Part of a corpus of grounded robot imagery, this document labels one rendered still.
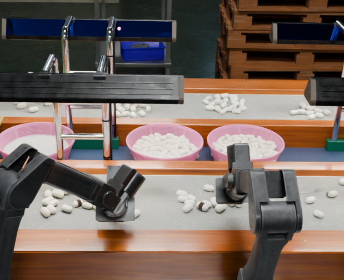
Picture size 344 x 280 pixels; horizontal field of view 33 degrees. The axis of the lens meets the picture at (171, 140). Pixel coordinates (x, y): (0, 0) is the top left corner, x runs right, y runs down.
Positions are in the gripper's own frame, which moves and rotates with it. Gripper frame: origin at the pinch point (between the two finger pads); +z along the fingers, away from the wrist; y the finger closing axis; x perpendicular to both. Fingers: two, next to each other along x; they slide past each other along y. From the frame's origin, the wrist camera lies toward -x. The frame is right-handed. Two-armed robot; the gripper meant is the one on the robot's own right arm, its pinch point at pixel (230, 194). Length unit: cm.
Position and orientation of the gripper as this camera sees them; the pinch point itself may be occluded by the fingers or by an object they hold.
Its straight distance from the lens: 162.8
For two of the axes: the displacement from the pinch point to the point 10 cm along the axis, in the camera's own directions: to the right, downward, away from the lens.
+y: -10.0, -0.1, -0.4
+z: -0.4, 2.3, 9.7
